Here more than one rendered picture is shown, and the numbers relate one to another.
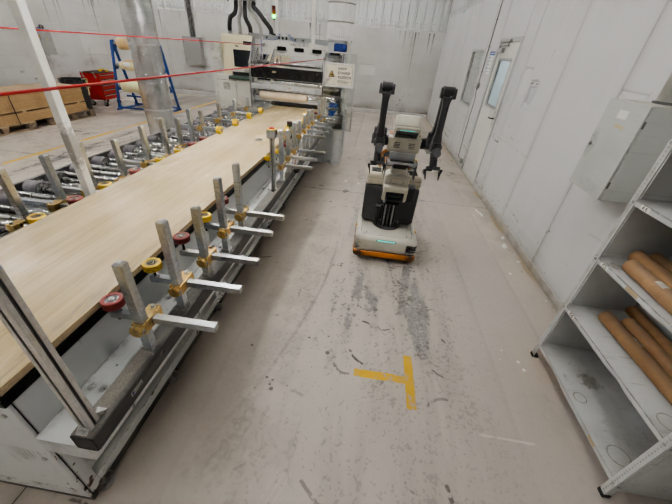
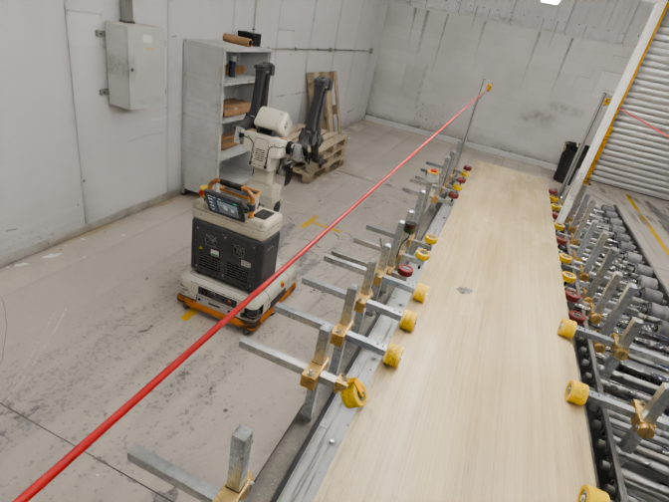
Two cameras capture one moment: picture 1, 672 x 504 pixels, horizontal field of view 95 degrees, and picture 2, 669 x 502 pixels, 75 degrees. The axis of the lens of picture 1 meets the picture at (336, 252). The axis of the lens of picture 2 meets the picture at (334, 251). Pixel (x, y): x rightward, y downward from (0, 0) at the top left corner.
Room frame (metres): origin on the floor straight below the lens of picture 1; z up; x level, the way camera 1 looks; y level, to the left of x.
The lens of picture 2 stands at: (5.42, 0.69, 1.99)
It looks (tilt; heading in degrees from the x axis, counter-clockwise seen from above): 28 degrees down; 192
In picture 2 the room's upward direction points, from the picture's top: 12 degrees clockwise
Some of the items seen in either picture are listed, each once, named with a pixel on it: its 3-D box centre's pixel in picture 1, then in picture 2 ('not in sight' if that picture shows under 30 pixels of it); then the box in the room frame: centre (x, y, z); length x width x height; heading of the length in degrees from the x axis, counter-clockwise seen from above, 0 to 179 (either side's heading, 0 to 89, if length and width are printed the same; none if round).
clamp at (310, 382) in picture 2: not in sight; (316, 370); (4.33, 0.47, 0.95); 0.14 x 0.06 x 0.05; 176
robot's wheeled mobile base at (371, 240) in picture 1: (384, 233); (241, 282); (2.93, -0.50, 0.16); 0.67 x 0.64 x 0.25; 176
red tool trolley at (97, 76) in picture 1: (101, 88); not in sight; (9.10, 6.74, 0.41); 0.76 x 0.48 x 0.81; 3
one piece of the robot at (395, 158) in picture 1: (400, 165); (272, 165); (2.64, -0.48, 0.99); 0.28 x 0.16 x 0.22; 86
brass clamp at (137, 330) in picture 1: (146, 320); not in sight; (0.83, 0.72, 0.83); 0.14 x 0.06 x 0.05; 176
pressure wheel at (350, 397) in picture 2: not in sight; (353, 394); (4.35, 0.61, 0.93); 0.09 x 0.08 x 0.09; 86
